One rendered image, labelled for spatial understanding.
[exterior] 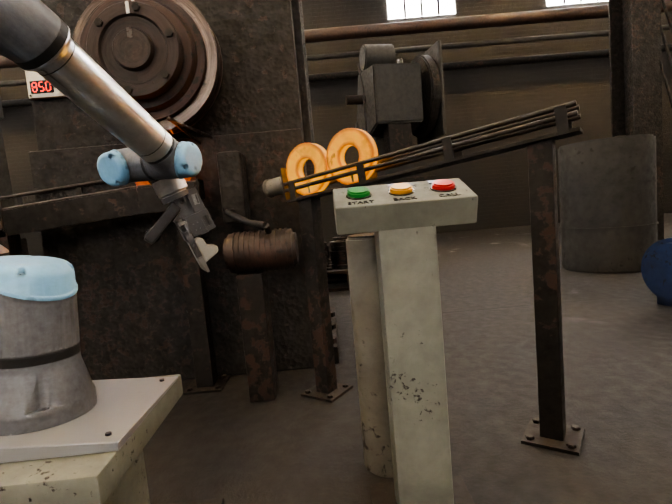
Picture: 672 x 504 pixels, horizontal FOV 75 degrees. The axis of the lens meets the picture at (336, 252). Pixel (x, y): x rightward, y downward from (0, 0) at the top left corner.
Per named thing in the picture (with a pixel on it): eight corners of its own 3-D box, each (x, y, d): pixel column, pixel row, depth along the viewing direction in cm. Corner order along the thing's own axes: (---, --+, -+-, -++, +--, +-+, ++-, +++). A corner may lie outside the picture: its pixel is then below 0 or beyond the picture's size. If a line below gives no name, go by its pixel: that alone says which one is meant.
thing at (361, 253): (362, 450, 105) (344, 234, 100) (412, 446, 105) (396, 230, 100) (367, 481, 93) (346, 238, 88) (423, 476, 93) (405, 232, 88)
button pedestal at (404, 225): (358, 488, 91) (332, 189, 85) (473, 477, 92) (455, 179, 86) (364, 547, 75) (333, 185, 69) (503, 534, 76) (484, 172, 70)
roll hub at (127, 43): (100, 103, 139) (88, 11, 137) (189, 96, 140) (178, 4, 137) (91, 99, 134) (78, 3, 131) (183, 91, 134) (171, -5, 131)
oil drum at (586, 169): (545, 265, 343) (541, 149, 335) (621, 258, 344) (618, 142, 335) (591, 276, 284) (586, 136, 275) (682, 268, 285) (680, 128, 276)
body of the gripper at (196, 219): (217, 229, 111) (195, 185, 108) (185, 244, 108) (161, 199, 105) (213, 228, 118) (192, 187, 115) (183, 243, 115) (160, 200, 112)
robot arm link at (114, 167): (129, 149, 90) (164, 141, 100) (88, 153, 94) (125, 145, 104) (140, 186, 93) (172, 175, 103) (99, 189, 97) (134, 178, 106)
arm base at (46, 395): (49, 437, 57) (43, 362, 57) (-56, 435, 59) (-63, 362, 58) (117, 392, 72) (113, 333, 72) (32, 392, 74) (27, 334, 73)
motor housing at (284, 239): (246, 388, 149) (229, 232, 144) (311, 383, 149) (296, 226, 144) (239, 405, 136) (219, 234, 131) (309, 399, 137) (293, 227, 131)
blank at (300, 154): (288, 150, 139) (281, 150, 136) (328, 137, 130) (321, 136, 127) (297, 199, 140) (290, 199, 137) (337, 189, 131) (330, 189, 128)
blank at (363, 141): (328, 137, 130) (321, 136, 127) (373, 122, 121) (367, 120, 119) (337, 189, 131) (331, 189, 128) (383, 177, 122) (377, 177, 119)
